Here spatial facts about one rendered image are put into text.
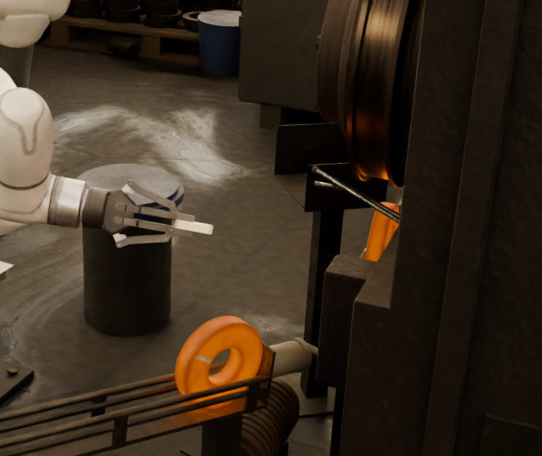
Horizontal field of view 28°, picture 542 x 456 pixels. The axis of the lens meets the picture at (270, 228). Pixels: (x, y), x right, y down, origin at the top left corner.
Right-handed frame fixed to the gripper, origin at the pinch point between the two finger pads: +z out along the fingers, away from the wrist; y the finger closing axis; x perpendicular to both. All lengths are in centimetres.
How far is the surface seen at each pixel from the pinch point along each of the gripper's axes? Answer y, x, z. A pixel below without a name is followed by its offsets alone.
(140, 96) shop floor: -27, -309, -26
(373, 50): -35.7, 25.4, 22.3
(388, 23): -40, 26, 24
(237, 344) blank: 15.0, 27.8, 9.6
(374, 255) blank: -0.7, -1.4, 34.6
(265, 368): 19.0, 23.7, 15.4
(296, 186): -8, -68, 25
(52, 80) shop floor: -26, -326, -69
